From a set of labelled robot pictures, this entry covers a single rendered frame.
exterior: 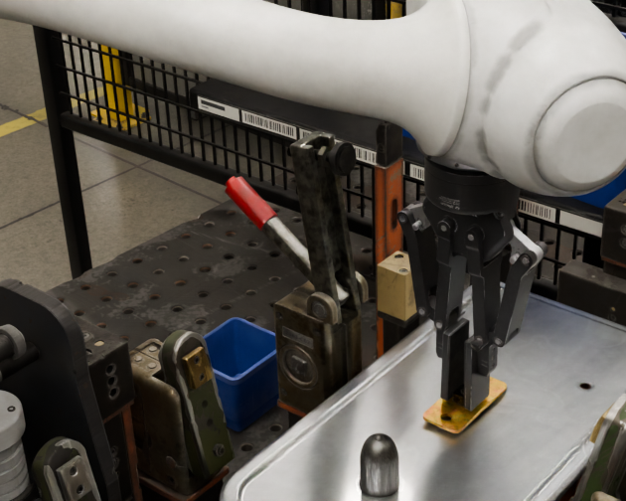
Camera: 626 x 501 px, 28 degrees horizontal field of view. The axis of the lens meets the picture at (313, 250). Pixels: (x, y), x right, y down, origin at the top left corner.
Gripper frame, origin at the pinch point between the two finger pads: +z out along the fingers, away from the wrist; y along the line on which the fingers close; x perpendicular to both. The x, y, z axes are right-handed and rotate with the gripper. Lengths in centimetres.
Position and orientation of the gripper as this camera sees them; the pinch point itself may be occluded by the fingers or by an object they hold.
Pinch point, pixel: (465, 364)
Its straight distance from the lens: 108.3
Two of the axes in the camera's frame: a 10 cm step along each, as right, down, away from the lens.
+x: 6.3, -4.1, 6.6
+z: 0.3, 8.6, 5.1
